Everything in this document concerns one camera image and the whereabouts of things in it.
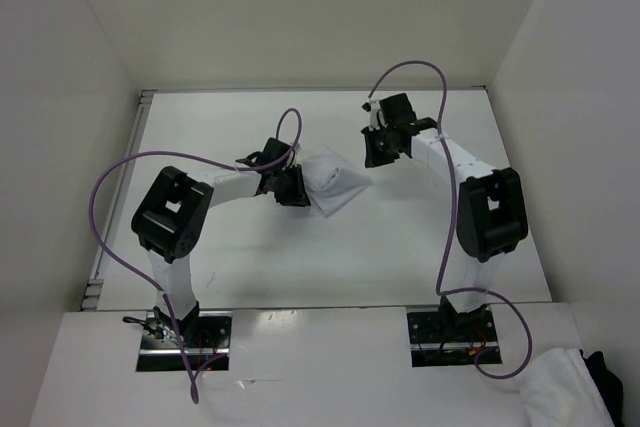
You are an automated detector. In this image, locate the white skirt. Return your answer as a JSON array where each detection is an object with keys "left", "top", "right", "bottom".
[{"left": 301, "top": 144, "right": 373, "bottom": 218}]

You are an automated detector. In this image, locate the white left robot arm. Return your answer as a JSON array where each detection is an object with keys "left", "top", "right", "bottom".
[{"left": 131, "top": 137, "right": 310, "bottom": 347}]

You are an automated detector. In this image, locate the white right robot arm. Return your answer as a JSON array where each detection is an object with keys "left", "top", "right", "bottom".
[{"left": 361, "top": 93, "right": 529, "bottom": 340}]

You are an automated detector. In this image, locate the white cloth pile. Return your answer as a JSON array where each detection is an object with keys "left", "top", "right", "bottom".
[{"left": 515, "top": 348, "right": 614, "bottom": 427}]

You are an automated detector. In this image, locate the black cloth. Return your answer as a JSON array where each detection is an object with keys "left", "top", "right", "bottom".
[{"left": 584, "top": 351, "right": 624, "bottom": 427}]

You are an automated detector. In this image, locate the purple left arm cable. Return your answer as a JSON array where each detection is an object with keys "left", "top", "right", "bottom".
[{"left": 88, "top": 107, "right": 304, "bottom": 405}]

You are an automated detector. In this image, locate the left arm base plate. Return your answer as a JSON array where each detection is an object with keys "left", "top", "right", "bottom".
[{"left": 122, "top": 310, "right": 232, "bottom": 373}]

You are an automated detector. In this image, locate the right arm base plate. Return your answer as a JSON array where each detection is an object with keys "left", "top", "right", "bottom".
[{"left": 406, "top": 306, "right": 502, "bottom": 368}]

